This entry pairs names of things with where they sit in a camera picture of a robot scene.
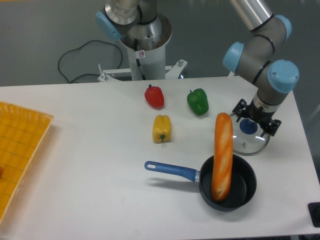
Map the green bell pepper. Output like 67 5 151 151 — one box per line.
187 88 209 116

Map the glass pot lid blue knob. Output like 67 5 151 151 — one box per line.
229 113 271 156

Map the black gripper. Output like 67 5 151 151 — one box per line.
232 99 282 137

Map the yellow bell pepper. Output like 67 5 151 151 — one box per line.
152 115 172 144

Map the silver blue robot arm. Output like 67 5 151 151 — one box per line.
95 0 300 136

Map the dark pot blue handle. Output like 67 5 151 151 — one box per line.
144 154 257 212

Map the yellow plastic basket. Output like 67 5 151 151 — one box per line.
0 101 54 222

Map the red bell pepper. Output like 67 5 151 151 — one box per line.
144 84 165 109

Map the orange baguette bread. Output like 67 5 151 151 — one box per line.
211 112 233 202

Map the black device at table edge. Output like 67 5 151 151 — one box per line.
307 202 320 228

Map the black cable on floor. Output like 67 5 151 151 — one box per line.
57 39 124 84

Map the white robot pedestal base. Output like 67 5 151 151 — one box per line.
95 11 188 81

